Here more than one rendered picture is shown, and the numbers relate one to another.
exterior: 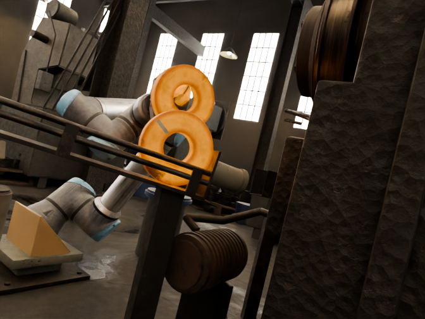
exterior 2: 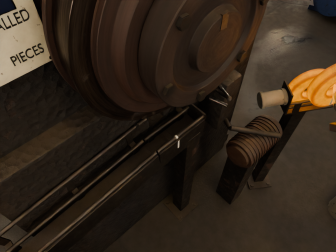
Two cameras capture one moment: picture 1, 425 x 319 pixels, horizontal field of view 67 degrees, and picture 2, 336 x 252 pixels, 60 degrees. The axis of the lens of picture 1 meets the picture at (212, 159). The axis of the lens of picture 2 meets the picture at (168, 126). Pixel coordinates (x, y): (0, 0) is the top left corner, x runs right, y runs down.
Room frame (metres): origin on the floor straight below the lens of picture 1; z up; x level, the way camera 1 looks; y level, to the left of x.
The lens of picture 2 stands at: (1.47, -0.19, 1.44)
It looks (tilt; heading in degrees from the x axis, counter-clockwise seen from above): 54 degrees down; 197
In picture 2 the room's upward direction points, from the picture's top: straight up
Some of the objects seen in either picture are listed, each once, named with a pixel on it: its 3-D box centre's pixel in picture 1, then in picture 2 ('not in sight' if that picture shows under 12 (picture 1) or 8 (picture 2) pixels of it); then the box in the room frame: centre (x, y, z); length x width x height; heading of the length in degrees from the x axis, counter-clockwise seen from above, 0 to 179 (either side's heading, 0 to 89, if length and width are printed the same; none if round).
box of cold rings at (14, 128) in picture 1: (64, 147); not in sight; (4.04, 1.84, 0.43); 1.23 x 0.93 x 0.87; 147
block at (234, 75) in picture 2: (299, 189); (217, 96); (0.78, -0.22, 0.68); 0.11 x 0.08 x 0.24; 59
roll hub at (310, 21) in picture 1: (317, 53); (209, 36); (1.03, -0.25, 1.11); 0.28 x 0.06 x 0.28; 149
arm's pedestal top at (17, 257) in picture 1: (33, 248); not in sight; (1.52, 0.72, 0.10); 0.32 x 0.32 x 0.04; 55
